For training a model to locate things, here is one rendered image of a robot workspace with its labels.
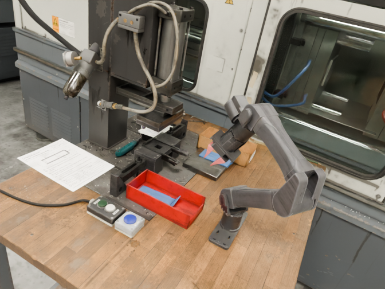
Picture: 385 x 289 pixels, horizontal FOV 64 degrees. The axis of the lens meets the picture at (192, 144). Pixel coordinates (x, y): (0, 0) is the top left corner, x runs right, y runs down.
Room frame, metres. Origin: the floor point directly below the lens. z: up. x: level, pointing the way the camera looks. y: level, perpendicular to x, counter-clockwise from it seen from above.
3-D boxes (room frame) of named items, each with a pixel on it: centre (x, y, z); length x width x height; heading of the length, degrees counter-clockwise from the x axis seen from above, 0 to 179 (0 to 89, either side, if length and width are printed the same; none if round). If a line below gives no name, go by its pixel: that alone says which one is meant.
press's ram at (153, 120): (1.10, 0.20, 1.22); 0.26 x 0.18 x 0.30; 68
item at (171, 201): (0.85, 0.09, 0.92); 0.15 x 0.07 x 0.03; 72
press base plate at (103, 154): (1.14, 0.20, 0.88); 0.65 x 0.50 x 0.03; 158
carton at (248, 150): (1.28, -0.16, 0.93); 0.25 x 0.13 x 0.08; 68
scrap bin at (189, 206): (0.84, 0.06, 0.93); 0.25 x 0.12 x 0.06; 68
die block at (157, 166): (1.09, 0.13, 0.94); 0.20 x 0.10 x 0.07; 158
